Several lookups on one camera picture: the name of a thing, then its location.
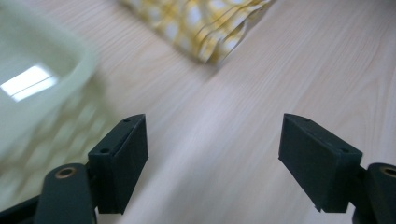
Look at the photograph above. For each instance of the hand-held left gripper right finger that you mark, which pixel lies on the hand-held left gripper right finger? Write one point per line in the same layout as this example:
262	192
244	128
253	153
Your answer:
320	168

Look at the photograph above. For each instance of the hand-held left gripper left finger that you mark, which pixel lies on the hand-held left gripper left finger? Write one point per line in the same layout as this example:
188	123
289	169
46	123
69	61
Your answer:
120	168

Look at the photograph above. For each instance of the pale green plastic basket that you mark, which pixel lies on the pale green plastic basket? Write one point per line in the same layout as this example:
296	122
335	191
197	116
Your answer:
40	40

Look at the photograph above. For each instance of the yellow checked cloth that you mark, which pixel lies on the yellow checked cloth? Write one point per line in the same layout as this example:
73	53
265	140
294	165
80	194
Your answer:
202	28

